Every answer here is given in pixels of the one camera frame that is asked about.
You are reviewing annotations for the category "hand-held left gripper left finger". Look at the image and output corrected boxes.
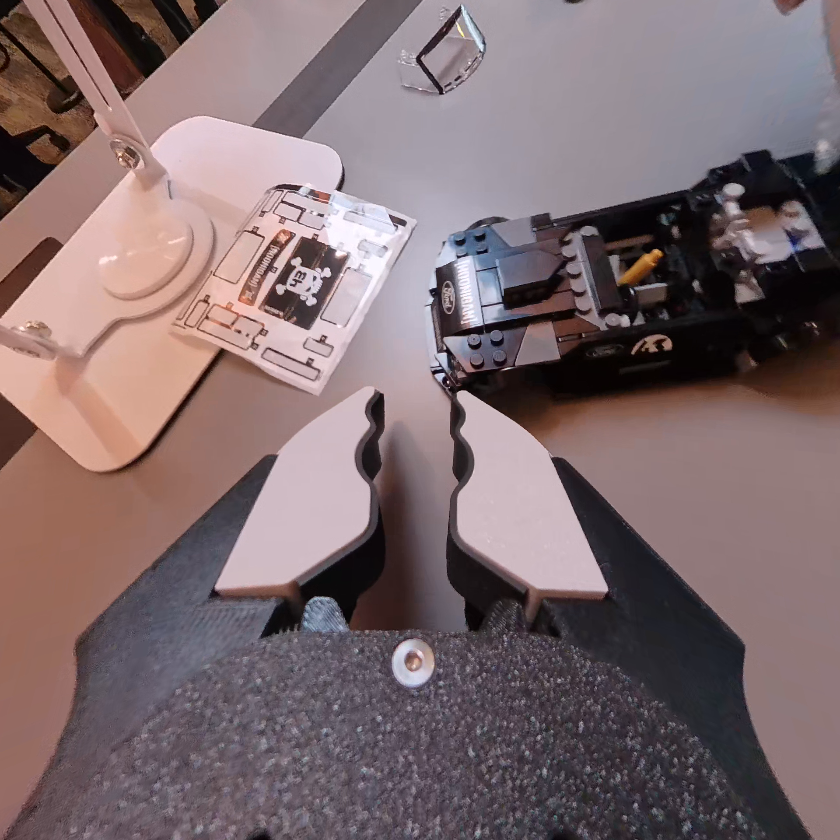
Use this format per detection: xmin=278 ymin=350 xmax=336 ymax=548
xmin=214 ymin=386 xmax=388 ymax=628

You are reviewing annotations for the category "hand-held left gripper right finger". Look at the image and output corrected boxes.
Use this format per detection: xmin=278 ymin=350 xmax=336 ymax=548
xmin=447 ymin=390 xmax=610 ymax=628

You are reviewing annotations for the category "black lego car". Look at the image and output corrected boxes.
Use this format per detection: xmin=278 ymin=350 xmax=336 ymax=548
xmin=427 ymin=151 xmax=840 ymax=399

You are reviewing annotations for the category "clear lego windshield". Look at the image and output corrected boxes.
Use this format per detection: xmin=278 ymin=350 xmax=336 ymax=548
xmin=398 ymin=4 xmax=489 ymax=97

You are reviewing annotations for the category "sticker sheet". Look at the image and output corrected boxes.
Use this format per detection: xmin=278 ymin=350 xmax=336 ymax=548
xmin=171 ymin=184 xmax=418 ymax=395

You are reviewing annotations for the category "white booklet stand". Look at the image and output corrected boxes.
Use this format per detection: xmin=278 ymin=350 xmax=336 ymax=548
xmin=0 ymin=0 xmax=346 ymax=473

